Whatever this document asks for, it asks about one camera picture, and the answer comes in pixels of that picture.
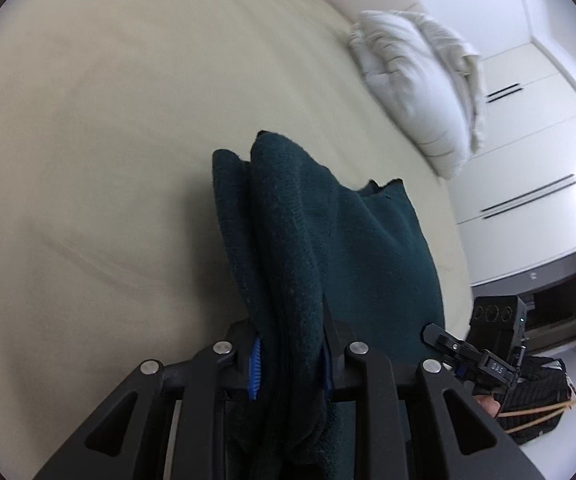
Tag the dark green knit sweater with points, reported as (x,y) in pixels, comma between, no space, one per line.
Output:
(318,260)

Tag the white rumpled pillow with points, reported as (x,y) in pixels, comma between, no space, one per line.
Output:
(418,85)

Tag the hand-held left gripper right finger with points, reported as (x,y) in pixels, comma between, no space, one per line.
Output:
(339,355)

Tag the wooden stick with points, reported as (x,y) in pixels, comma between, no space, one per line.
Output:
(538,424)
(533,412)

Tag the grey low cabinet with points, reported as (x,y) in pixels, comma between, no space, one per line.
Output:
(518,280)

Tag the black striped bag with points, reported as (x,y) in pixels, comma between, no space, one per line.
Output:
(543,390)

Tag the person's right hand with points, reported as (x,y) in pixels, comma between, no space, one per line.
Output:
(489,406)

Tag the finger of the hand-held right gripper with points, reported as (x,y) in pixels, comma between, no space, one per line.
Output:
(463,350)

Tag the bed with beige sheet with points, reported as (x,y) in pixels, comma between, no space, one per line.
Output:
(93,160)

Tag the white wardrobe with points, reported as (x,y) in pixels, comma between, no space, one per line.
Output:
(528,160)

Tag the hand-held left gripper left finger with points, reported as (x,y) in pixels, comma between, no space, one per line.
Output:
(254,370)

